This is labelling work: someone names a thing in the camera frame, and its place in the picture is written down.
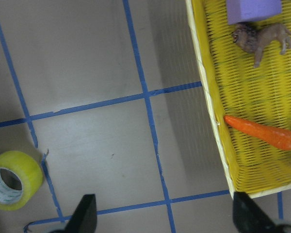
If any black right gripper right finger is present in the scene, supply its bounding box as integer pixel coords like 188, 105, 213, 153
232, 192, 281, 233

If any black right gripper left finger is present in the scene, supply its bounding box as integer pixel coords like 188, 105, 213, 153
64, 194, 97, 233

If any yellow-green packing tape roll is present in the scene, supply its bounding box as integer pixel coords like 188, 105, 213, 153
0, 150, 43, 211

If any orange toy carrot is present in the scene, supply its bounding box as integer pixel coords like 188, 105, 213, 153
224, 115, 291, 151

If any yellow woven plastic basket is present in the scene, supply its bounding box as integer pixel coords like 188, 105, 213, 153
186, 0, 291, 198

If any brown toy lion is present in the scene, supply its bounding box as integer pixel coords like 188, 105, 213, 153
231, 22, 291, 68

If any purple foam block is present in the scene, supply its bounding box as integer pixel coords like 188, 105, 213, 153
226, 0, 282, 25

